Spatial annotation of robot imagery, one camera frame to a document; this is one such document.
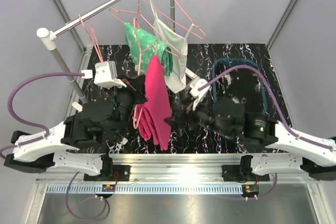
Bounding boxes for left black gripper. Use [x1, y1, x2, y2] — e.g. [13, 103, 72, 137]
[103, 73, 148, 140]

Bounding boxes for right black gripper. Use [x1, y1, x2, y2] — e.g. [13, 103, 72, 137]
[165, 92, 234, 139]

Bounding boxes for magenta trousers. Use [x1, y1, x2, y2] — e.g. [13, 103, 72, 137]
[133, 55, 172, 151]

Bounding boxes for pink hanger of magenta trousers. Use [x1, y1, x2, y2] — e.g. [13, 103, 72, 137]
[133, 17, 158, 129]

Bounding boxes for green tie-dye trousers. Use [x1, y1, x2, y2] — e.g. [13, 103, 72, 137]
[124, 23, 173, 76]

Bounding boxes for pink hanger of black trousers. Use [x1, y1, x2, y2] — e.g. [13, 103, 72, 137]
[78, 14, 104, 62]

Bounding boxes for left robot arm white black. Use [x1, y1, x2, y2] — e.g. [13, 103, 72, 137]
[2, 74, 147, 181]

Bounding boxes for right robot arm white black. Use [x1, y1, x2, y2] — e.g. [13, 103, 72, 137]
[164, 97, 335, 181]

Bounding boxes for pink hanger of camisole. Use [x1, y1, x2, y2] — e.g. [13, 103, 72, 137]
[143, 0, 206, 40]

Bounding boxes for white camisole top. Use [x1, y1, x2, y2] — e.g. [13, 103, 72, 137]
[149, 0, 194, 93]

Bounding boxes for blue transparent plastic basket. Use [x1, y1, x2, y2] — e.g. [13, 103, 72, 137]
[211, 57, 269, 114]

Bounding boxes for metal clothes rack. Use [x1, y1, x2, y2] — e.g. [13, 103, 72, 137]
[36, 0, 198, 146]

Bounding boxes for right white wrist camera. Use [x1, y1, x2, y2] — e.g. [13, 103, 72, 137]
[187, 77, 210, 111]

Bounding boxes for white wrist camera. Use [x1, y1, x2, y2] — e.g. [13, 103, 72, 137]
[187, 77, 210, 111]
[81, 61, 127, 89]

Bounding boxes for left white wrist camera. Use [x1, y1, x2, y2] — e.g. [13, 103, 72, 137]
[81, 61, 127, 89]

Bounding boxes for aluminium mounting rail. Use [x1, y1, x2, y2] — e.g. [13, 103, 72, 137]
[28, 153, 334, 223]

